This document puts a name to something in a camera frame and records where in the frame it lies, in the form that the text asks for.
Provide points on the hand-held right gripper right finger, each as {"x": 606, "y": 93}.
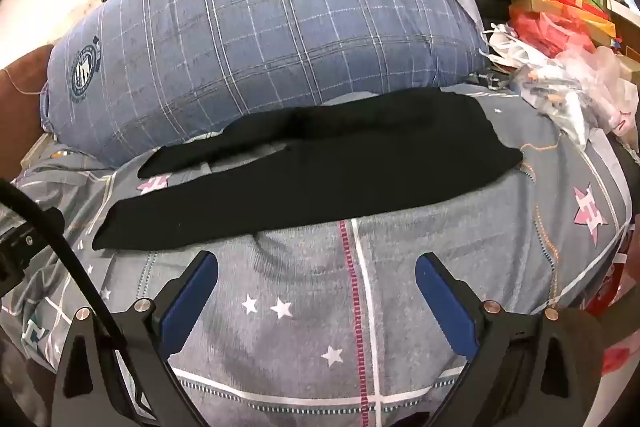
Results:
{"x": 445, "y": 307}

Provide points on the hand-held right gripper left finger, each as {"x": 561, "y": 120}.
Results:
{"x": 190, "y": 307}

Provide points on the black pants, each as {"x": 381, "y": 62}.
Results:
{"x": 325, "y": 177}

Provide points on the grey star bedsheet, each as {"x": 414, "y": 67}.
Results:
{"x": 310, "y": 287}

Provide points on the brown headboard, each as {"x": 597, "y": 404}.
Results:
{"x": 20, "y": 107}

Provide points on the white plastic bags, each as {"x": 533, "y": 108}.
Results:
{"x": 565, "y": 87}

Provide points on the blue striped pillow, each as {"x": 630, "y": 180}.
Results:
{"x": 250, "y": 32}

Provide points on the red plastic bag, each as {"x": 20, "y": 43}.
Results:
{"x": 545, "y": 32}

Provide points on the red and yellow boxes stack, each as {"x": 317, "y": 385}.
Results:
{"x": 575, "y": 19}

